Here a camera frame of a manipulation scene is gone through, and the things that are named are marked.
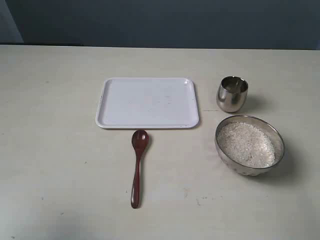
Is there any white rice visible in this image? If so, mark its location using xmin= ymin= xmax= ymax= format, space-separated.
xmin=217 ymin=122 xmax=275 ymax=168

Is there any small steel cup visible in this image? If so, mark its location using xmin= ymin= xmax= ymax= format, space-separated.
xmin=216 ymin=76 xmax=249 ymax=113

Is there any white plastic tray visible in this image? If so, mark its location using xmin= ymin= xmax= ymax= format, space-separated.
xmin=95 ymin=77 xmax=200 ymax=129

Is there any steel bowl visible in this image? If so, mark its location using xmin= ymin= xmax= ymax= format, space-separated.
xmin=214 ymin=115 xmax=285 ymax=176

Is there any dark red wooden spoon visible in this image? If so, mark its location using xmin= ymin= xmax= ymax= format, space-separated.
xmin=130 ymin=129 xmax=149 ymax=209

